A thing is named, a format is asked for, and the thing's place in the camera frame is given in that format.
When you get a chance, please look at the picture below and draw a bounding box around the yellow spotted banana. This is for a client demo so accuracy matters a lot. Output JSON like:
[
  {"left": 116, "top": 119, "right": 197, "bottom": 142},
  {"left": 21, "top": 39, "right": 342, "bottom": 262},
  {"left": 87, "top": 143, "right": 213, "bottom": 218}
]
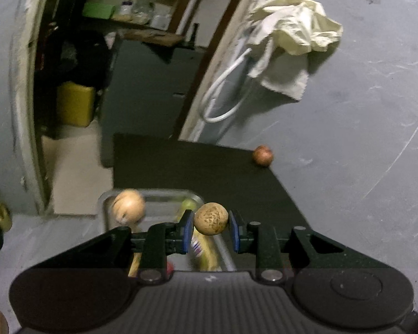
[{"left": 190, "top": 229, "right": 220, "bottom": 271}]

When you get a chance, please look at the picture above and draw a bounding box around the small tan fruit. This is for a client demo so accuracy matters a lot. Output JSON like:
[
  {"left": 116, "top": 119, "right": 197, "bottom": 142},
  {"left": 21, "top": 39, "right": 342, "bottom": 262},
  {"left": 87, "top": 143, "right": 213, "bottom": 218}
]
[{"left": 193, "top": 203, "right": 229, "bottom": 236}]

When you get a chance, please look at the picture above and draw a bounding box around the red cherry tomato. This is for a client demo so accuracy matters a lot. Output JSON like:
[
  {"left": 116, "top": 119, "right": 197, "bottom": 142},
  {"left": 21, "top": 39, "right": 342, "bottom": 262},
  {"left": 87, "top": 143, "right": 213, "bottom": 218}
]
[{"left": 167, "top": 262, "right": 174, "bottom": 275}]

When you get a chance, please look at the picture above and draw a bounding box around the dark spotted banana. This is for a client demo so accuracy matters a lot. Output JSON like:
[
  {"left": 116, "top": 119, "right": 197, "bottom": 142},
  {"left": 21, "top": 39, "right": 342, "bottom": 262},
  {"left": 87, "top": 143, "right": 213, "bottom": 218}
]
[{"left": 128, "top": 224, "right": 142, "bottom": 277}]

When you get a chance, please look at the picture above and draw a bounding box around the green grape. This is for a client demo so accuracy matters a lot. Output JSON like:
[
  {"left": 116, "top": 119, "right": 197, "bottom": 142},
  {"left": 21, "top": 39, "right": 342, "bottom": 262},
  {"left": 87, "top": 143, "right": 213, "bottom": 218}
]
[{"left": 180, "top": 198, "right": 198, "bottom": 213}]

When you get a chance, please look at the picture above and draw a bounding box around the silver metal tray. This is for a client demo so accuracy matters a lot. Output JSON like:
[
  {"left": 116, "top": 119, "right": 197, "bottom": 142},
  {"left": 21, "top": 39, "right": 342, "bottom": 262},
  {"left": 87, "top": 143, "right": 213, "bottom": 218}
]
[{"left": 97, "top": 189, "right": 236, "bottom": 271}]

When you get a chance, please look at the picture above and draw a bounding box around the black table mat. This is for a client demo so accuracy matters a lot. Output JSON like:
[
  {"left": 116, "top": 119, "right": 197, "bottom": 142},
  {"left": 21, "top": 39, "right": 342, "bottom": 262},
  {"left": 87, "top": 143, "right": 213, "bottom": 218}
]
[{"left": 112, "top": 132, "right": 313, "bottom": 272}]

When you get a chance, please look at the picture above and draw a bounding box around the red pomegranate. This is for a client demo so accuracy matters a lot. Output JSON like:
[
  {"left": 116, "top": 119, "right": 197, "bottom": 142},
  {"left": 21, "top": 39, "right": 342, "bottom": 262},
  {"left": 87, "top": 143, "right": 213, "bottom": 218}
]
[{"left": 252, "top": 145, "right": 274, "bottom": 167}]

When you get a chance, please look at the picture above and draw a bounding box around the dark cabinet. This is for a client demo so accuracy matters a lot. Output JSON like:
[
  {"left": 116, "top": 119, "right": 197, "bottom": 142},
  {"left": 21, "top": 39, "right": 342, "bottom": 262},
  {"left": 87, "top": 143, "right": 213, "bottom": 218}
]
[{"left": 99, "top": 39, "right": 205, "bottom": 167}]

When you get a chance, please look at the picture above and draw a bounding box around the yellow plastic container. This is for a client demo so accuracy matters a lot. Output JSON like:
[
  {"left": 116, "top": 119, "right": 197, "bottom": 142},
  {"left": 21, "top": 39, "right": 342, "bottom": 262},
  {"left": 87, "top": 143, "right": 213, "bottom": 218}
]
[{"left": 57, "top": 82, "right": 95, "bottom": 127}]

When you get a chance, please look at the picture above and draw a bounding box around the cream cloth bag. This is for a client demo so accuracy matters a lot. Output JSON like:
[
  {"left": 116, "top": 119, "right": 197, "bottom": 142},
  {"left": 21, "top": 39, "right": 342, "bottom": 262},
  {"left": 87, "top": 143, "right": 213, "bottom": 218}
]
[{"left": 247, "top": 0, "right": 344, "bottom": 101}]

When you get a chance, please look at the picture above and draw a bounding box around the green box on shelf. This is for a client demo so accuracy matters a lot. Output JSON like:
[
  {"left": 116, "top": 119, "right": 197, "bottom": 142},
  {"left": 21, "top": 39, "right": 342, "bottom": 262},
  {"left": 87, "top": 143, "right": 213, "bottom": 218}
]
[{"left": 82, "top": 2, "right": 115, "bottom": 20}]

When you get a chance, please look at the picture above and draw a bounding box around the white hose loop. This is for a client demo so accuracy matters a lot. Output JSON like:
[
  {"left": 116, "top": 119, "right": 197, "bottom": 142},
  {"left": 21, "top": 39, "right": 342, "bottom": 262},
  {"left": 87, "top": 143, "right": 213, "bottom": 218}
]
[{"left": 198, "top": 46, "right": 255, "bottom": 124}]

